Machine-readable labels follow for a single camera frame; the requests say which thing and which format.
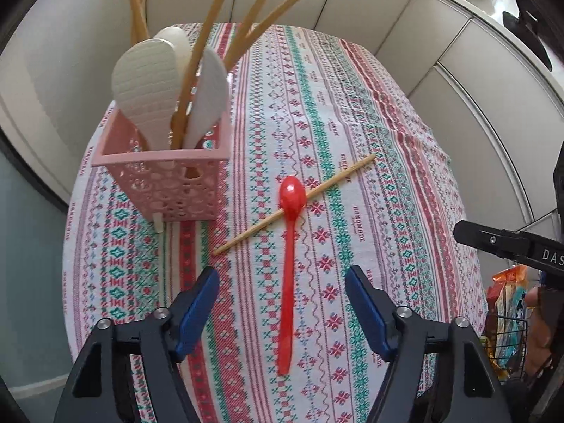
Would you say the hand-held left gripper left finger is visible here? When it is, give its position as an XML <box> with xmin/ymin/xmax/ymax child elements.
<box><xmin>53</xmin><ymin>265</ymin><xmax>220</xmax><ymax>423</ymax></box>

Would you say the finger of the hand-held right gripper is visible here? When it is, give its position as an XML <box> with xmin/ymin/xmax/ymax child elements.
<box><xmin>453</xmin><ymin>219</ymin><xmax>530</xmax><ymax>269</ymax></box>

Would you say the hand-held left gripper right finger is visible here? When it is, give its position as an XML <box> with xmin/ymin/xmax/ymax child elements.
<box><xmin>344</xmin><ymin>265</ymin><xmax>508</xmax><ymax>423</ymax></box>

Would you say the pink perforated utensil basket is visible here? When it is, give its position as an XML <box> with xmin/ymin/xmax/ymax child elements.
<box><xmin>91</xmin><ymin>106</ymin><xmax>233</xmax><ymax>225</ymax></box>

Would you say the red plastic spoon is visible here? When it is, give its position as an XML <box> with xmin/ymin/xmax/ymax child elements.
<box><xmin>277</xmin><ymin>175</ymin><xmax>306</xmax><ymax>375</ymax></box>

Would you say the white textured rice paddle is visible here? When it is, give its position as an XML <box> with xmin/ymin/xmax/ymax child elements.
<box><xmin>111</xmin><ymin>38</ymin><xmax>178</xmax><ymax>234</ymax></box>

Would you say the thick wooden utensil handle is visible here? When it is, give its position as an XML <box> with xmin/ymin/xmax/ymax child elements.
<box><xmin>170</xmin><ymin>0</ymin><xmax>243</xmax><ymax>151</ymax></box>

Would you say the person's right hand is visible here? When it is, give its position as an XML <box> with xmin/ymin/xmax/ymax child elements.
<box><xmin>523</xmin><ymin>286</ymin><xmax>557</xmax><ymax>377</ymax></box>

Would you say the orange snack packet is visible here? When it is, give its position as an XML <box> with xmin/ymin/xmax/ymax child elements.
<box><xmin>486</xmin><ymin>265</ymin><xmax>528</xmax><ymax>313</ymax></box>

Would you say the blue white snack packet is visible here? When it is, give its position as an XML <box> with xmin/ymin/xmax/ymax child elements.
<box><xmin>496</xmin><ymin>286</ymin><xmax>528</xmax><ymax>371</ymax></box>

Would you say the red green patterned tablecloth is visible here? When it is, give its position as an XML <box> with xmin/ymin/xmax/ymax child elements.
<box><xmin>62</xmin><ymin>22</ymin><xmax>490</xmax><ymax>423</ymax></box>

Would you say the black angular object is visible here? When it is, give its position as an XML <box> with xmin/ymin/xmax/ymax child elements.
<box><xmin>502</xmin><ymin>0</ymin><xmax>554</xmax><ymax>72</ymax></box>

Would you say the white counter ledge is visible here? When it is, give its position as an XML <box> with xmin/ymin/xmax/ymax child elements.
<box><xmin>392</xmin><ymin>0</ymin><xmax>564</xmax><ymax>111</ymax></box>

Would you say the black wire basket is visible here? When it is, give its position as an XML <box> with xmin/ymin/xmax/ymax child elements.
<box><xmin>484</xmin><ymin>311</ymin><xmax>529</xmax><ymax>380</ymax></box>

